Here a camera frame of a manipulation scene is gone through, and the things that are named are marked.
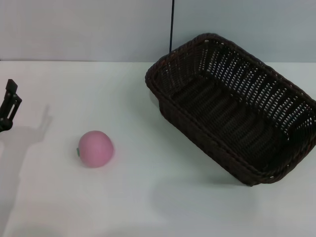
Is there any pink toy peach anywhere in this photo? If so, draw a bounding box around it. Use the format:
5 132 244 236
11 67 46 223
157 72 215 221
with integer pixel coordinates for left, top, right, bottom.
78 130 115 169

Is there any dark brown woven basket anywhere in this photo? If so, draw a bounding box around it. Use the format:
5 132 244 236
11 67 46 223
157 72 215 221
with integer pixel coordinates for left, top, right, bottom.
145 33 316 187

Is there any black vertical wall strip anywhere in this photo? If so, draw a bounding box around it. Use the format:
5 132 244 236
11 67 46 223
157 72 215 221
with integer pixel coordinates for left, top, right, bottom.
168 0 175 53

